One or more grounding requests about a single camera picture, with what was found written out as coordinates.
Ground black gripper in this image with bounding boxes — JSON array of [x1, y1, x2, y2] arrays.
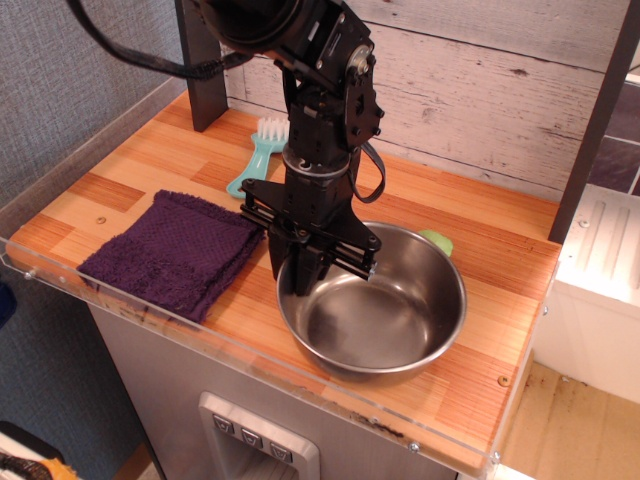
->
[[238, 162, 383, 297]]

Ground stainless steel bowl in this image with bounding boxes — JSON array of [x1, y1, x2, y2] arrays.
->
[[276, 222, 467, 384]]

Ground black cable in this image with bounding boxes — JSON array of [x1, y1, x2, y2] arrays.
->
[[64, 0, 254, 81]]

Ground silver dispenser button panel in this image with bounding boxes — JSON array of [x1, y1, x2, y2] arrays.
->
[[198, 392, 321, 479]]

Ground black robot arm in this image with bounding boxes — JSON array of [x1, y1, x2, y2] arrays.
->
[[199, 1, 385, 296]]

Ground grey toy cabinet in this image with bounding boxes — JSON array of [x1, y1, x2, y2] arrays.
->
[[90, 307, 457, 479]]

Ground green toy broccoli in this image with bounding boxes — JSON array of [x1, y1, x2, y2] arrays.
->
[[419, 229, 454, 257]]

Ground dark right vertical post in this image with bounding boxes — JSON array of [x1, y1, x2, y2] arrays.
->
[[548, 0, 639, 244]]

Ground dark left vertical post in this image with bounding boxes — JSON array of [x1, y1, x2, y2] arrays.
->
[[175, 0, 228, 132]]

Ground purple folded towel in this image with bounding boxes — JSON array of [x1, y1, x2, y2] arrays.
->
[[78, 190, 263, 323]]

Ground teal dish brush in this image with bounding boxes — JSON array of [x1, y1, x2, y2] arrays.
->
[[226, 117, 290, 199]]

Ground orange and black object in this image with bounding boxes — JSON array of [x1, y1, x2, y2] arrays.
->
[[1, 453, 79, 480]]

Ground dark vertical post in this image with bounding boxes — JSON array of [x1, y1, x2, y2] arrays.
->
[[175, 0, 228, 132], [548, 0, 639, 244]]

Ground clear acrylic edge guard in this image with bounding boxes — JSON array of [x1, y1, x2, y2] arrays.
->
[[1, 230, 560, 479]]

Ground white ribbed sink unit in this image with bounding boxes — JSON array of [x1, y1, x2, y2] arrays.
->
[[533, 185, 639, 402]]

